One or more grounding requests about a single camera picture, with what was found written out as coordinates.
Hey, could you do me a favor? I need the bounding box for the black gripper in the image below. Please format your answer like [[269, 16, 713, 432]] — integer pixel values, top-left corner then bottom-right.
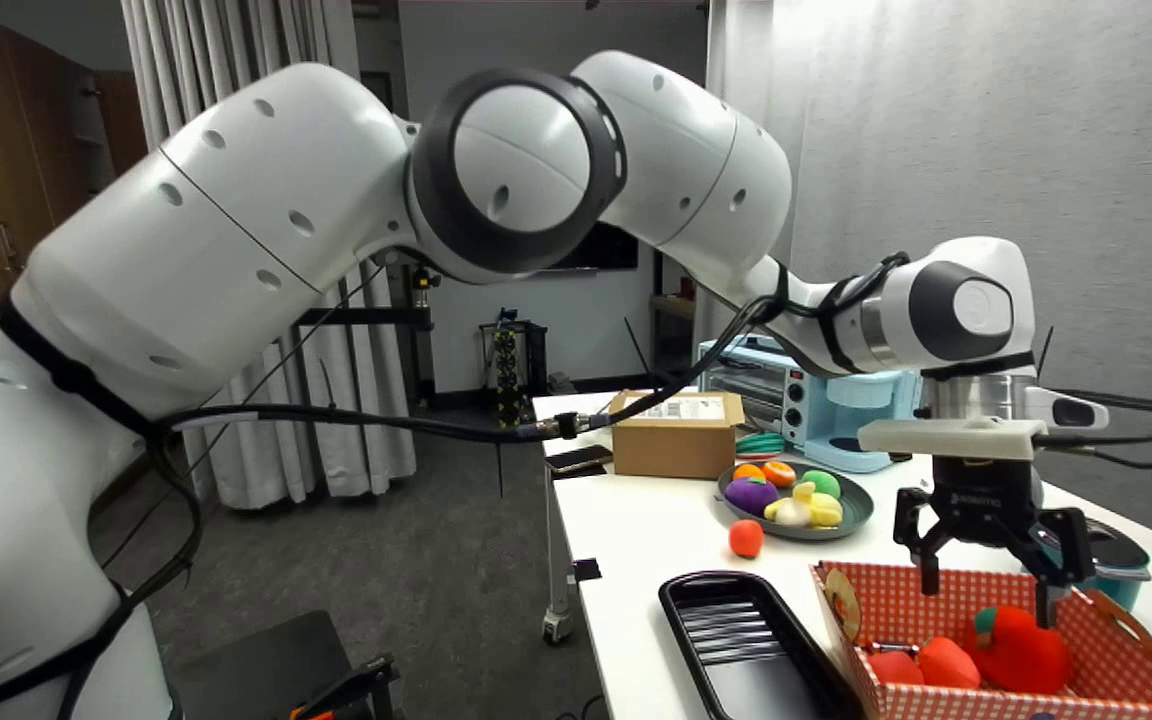
[[891, 453, 1094, 632]]

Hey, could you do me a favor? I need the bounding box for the brown cardboard box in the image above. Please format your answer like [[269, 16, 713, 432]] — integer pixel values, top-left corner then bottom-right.
[[605, 389, 747, 478]]

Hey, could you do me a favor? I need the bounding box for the red plush toy pepper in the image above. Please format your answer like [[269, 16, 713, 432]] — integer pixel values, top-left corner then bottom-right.
[[951, 604, 1078, 695]]

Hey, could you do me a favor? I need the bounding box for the teal toy pot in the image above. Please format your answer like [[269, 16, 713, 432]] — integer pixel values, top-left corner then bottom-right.
[[1076, 518, 1152, 616]]

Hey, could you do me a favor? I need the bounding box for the small orange-red toy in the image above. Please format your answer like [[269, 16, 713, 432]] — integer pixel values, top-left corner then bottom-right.
[[864, 647, 928, 688], [910, 634, 985, 692]]

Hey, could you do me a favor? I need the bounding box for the dark round plate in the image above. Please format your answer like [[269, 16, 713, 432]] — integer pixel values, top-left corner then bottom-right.
[[715, 454, 875, 545]]

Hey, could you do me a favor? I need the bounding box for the brown toy slice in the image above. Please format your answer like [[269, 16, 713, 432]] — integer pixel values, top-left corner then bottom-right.
[[823, 570, 868, 647]]

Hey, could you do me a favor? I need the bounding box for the yellow toy banana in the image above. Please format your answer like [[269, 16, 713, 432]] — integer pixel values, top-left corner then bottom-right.
[[762, 478, 846, 537]]

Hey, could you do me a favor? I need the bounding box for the green toy vegetable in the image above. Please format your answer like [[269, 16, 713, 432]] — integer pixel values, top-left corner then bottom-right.
[[801, 466, 846, 504]]

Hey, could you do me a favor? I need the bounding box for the light blue toy toaster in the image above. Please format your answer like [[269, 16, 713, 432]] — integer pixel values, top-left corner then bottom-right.
[[692, 331, 932, 474]]

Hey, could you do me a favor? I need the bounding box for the red toy tomato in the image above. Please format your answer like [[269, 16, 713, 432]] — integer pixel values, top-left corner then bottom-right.
[[729, 514, 766, 564]]

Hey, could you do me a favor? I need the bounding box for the purple toy eggplant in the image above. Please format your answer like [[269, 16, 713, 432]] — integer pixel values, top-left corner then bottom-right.
[[725, 474, 784, 518]]

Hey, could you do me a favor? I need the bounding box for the black ribbed grill tray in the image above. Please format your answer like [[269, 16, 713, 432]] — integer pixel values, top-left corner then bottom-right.
[[654, 568, 873, 720]]

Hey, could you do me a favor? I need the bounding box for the dark shelf unit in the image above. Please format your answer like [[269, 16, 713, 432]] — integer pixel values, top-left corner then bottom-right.
[[652, 249, 709, 384]]

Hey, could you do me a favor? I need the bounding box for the grey backdrop curtain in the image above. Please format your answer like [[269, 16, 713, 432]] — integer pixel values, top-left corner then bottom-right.
[[704, 0, 1152, 537]]

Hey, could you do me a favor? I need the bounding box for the white table leg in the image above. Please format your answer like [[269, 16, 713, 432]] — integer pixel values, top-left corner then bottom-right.
[[539, 470, 585, 647]]

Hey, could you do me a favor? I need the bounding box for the white pleated curtain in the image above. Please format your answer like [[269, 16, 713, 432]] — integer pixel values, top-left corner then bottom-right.
[[115, 0, 421, 512]]

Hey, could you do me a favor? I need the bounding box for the black mounting bar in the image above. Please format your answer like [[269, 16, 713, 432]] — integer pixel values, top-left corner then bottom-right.
[[291, 302, 430, 334]]

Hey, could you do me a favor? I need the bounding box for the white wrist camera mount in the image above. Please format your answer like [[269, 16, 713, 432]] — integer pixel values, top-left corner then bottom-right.
[[857, 394, 1110, 463]]

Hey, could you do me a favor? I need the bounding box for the dark wall monitor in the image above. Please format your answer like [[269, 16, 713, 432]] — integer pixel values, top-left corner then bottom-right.
[[539, 219, 642, 276]]

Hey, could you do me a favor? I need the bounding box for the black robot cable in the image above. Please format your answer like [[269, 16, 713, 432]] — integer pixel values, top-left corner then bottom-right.
[[0, 249, 1152, 720]]

